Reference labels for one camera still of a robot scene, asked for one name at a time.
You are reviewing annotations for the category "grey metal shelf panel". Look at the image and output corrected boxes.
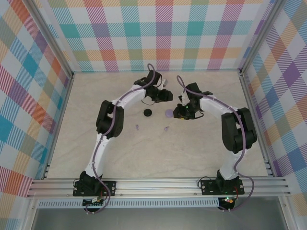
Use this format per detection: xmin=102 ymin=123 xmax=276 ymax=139
xmin=31 ymin=207 xmax=288 ymax=230

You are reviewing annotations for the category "aluminium right side rail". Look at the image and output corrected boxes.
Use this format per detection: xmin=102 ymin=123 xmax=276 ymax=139
xmin=239 ymin=71 xmax=274 ymax=178

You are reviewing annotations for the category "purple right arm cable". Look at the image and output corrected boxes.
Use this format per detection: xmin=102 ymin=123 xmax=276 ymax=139
xmin=177 ymin=75 xmax=255 ymax=213

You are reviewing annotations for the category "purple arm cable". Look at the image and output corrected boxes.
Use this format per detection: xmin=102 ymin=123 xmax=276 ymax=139
xmin=177 ymin=75 xmax=255 ymax=213
xmin=91 ymin=63 xmax=156 ymax=215

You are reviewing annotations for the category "aluminium mounting rail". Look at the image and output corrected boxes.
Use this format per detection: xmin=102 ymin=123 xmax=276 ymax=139
xmin=26 ymin=176 xmax=291 ymax=198

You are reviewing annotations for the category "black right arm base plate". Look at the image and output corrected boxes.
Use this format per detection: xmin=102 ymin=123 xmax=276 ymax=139
xmin=200 ymin=179 xmax=245 ymax=196

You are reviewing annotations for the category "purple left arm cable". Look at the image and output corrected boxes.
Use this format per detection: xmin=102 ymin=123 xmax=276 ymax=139
xmin=91 ymin=63 xmax=156 ymax=215

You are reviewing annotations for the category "aluminium right frame post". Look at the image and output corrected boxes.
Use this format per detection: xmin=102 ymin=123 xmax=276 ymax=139
xmin=238 ymin=0 xmax=286 ymax=77

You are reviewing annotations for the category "aluminium frame post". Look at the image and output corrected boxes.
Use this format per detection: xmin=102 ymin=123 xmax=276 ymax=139
xmin=238 ymin=0 xmax=286 ymax=77
xmin=23 ymin=0 xmax=75 ymax=81

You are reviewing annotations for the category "aluminium left side rail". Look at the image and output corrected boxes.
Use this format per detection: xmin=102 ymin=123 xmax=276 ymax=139
xmin=41 ymin=73 xmax=75 ymax=181

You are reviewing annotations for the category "slotted grey cable duct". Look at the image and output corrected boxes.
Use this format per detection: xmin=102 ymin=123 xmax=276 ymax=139
xmin=37 ymin=197 xmax=220 ymax=208

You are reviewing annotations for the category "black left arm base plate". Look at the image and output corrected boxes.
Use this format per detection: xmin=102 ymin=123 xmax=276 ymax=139
xmin=72 ymin=180 xmax=118 ymax=197

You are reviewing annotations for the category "aluminium left frame post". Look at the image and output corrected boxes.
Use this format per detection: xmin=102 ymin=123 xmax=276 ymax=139
xmin=23 ymin=0 xmax=75 ymax=81

